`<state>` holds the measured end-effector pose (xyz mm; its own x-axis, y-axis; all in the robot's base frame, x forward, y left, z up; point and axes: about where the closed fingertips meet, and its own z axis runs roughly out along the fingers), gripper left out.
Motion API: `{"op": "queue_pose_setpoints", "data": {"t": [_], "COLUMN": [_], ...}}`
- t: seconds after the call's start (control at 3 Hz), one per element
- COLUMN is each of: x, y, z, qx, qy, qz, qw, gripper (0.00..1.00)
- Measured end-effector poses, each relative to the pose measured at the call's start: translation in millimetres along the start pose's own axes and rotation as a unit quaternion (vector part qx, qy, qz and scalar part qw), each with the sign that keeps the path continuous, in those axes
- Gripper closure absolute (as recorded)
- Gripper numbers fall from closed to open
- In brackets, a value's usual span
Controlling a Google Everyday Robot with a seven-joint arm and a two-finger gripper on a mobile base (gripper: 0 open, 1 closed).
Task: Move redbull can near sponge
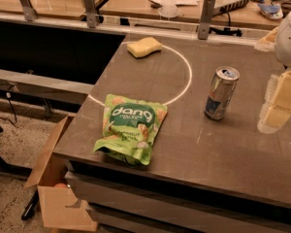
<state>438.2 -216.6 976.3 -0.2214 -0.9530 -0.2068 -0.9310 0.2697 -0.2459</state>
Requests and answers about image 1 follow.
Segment cardboard box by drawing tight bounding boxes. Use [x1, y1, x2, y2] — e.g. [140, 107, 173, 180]
[24, 116, 97, 232]

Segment metal bracket left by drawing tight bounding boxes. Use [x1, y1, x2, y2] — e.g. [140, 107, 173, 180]
[19, 0, 38, 21]

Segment yellow sponge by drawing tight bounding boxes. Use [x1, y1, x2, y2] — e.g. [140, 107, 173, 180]
[127, 37, 162, 58]

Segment grey power strip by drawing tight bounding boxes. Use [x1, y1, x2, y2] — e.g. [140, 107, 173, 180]
[213, 0, 249, 16]

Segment metal bracket right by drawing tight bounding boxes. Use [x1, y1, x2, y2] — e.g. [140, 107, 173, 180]
[198, 0, 215, 40]

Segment metal bracket middle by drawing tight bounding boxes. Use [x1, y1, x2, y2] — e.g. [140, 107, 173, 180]
[83, 0, 97, 28]

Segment orange ball in box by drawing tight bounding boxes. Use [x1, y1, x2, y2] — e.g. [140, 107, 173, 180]
[53, 183, 68, 188]

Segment green dang chips bag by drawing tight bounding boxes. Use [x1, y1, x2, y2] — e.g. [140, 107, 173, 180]
[93, 94, 168, 166]

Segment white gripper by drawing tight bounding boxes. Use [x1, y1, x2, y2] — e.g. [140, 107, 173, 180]
[254, 12, 291, 134]

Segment black cable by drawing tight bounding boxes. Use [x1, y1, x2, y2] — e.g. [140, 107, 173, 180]
[209, 11, 243, 38]

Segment silver blue redbull can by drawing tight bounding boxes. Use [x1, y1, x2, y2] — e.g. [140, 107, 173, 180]
[205, 66, 240, 120]

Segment metal bracket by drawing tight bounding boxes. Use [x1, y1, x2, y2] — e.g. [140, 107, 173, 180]
[19, 0, 38, 21]
[83, 0, 97, 28]
[198, 0, 215, 40]

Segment blue white cloth item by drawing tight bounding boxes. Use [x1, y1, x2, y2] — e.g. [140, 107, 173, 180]
[258, 4, 283, 19]

